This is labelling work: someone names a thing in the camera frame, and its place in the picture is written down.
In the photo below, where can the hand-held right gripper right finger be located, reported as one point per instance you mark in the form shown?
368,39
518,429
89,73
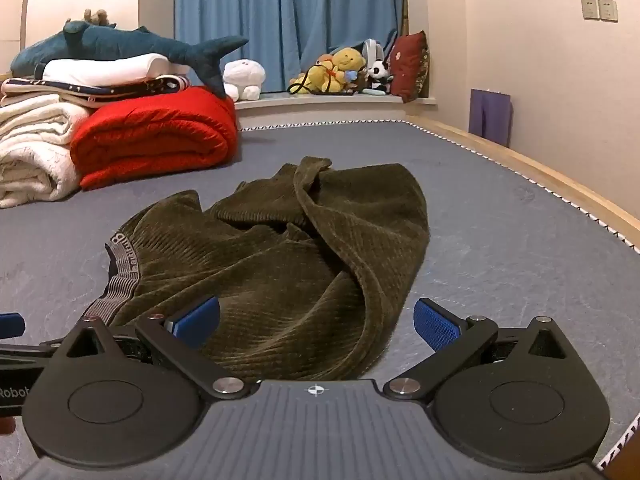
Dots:
435,325

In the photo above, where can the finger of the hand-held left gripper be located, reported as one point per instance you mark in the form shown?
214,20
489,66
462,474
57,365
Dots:
11,325

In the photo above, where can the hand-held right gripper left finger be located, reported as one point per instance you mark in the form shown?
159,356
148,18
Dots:
197,317

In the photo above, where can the person's left hand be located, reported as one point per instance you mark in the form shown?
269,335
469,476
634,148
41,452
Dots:
5,425

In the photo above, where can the grey bed mattress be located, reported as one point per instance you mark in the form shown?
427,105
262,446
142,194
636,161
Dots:
500,260

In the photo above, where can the white folded thick blanket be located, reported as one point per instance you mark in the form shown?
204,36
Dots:
30,160

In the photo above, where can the red folded quilt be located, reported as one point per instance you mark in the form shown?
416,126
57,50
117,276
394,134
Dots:
150,140

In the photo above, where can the purple folded mat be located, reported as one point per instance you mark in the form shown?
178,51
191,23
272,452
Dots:
490,117

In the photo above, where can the white plush toy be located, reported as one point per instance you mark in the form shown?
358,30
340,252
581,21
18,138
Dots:
245,80

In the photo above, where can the white window ledge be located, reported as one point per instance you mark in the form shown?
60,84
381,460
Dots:
325,107

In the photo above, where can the striped folded clothes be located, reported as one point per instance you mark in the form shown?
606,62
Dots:
100,91

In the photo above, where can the panda plush toy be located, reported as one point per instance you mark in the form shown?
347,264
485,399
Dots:
379,75

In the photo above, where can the red cushion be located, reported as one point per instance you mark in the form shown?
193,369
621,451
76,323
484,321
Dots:
407,67

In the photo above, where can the white folded towel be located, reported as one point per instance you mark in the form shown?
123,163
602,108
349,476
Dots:
100,70

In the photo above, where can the yellow bear plush toy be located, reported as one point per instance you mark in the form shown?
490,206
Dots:
317,79

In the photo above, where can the white desk fan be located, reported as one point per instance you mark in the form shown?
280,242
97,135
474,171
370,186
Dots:
372,50

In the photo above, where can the blue shark plush toy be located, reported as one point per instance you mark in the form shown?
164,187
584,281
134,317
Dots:
115,42

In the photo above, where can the white wardrobe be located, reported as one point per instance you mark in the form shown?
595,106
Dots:
10,10

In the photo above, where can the blue curtain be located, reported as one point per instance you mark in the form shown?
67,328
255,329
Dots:
290,15

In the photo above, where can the brown plush toy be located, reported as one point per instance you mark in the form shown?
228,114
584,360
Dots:
97,16

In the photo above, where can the wooden bed frame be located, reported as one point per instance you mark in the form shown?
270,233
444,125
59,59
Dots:
550,175

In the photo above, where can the beige wall switch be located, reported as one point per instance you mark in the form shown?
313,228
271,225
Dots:
608,10
590,8

